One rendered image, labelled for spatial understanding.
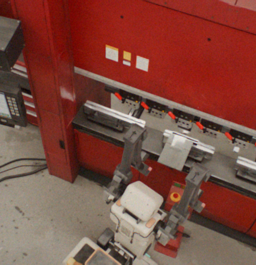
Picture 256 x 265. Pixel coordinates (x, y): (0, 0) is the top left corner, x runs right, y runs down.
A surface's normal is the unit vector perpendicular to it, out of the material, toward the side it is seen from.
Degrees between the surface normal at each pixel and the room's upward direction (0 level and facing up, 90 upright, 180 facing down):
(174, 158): 0
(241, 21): 90
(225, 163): 0
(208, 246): 0
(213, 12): 90
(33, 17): 90
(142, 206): 47
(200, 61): 90
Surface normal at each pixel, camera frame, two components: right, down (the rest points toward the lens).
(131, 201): -0.43, 0.09
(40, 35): -0.40, 0.75
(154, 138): 0.03, -0.56
